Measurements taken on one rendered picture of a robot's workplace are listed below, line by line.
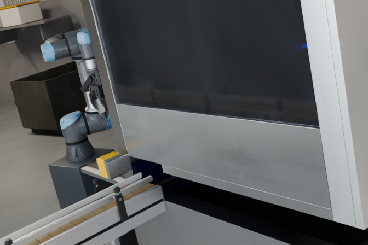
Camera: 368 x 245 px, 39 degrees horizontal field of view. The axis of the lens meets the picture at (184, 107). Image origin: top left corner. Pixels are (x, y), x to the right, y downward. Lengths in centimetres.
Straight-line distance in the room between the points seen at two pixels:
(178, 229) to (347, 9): 100
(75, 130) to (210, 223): 124
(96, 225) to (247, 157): 55
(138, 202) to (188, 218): 17
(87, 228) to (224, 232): 41
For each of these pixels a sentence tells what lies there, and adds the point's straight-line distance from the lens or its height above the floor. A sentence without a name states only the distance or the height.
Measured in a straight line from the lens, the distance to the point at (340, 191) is 122.
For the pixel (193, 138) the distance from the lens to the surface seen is 152.
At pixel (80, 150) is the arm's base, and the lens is 271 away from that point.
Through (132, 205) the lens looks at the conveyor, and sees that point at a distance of 172.
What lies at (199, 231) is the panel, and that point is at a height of 81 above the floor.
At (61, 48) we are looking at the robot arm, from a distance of 219.
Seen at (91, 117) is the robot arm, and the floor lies 99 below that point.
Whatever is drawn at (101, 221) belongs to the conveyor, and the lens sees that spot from 167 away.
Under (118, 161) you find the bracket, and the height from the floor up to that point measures 101.
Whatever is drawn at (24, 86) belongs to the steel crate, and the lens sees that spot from 665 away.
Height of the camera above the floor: 160
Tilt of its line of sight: 14 degrees down
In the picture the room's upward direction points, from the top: 12 degrees counter-clockwise
